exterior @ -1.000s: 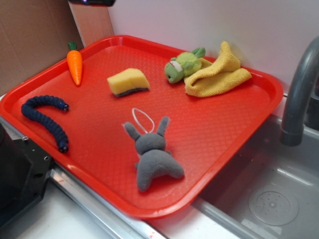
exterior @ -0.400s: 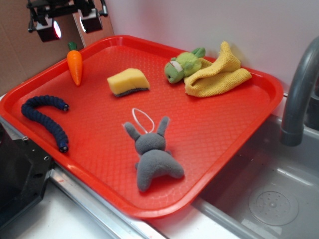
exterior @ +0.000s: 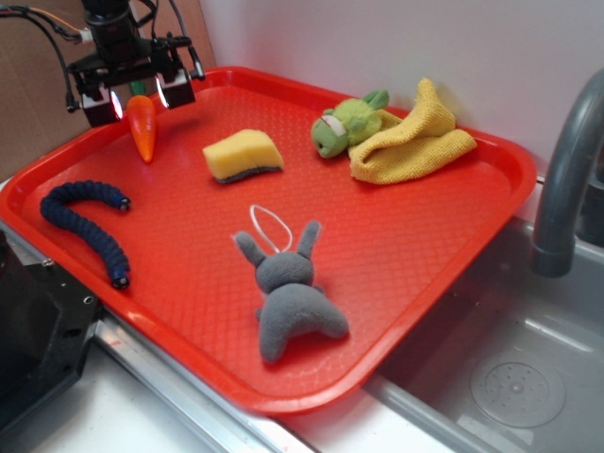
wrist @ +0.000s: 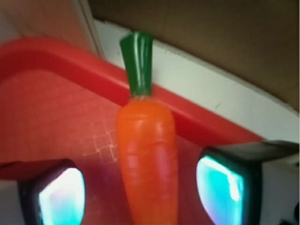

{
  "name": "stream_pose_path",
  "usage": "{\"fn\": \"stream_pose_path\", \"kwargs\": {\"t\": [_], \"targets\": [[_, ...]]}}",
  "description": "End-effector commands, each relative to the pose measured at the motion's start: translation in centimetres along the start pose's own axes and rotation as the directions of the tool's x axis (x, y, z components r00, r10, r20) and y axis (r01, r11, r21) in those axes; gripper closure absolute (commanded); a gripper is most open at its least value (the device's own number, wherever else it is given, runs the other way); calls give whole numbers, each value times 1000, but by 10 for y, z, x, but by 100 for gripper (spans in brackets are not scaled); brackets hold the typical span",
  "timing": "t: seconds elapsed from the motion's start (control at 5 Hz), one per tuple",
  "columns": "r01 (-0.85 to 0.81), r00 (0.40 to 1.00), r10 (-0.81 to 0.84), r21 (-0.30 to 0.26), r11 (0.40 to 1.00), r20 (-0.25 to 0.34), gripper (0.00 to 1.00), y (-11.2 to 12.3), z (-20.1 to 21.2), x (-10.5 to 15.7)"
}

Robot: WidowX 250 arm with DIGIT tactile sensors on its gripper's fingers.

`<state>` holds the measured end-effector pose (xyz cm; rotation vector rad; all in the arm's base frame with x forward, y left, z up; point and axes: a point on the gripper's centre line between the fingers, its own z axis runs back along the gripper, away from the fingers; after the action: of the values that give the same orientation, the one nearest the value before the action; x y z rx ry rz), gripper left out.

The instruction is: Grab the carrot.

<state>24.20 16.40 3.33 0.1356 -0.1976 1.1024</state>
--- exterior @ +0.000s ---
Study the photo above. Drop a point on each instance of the yellow microfibre cloth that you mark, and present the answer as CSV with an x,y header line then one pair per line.
x,y
424,141

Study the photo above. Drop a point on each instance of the grey plush bunny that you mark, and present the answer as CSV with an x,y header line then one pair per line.
x,y
293,306

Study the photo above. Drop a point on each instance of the yellow sponge with grey pad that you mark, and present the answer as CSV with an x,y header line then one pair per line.
x,y
245,153

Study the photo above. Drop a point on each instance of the grey plastic sink basin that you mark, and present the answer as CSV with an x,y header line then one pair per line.
x,y
506,360

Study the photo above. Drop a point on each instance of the green plush toy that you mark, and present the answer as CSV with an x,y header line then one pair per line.
x,y
350,123

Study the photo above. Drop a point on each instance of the dark blue braided rope toy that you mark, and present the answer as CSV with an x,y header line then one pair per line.
x,y
54,208

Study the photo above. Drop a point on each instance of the orange toy carrot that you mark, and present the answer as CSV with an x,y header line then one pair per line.
x,y
142,120

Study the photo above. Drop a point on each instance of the grey toy faucet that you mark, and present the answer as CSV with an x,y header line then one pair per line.
x,y
571,203

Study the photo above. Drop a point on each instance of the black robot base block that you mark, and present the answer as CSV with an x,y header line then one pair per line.
x,y
47,322

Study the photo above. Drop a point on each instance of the red plastic tray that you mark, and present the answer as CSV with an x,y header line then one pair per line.
x,y
384,256

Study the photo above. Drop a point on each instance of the brown cardboard panel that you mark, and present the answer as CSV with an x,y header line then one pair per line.
x,y
34,119

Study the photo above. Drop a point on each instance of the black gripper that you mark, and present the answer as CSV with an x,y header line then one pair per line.
x,y
122,56

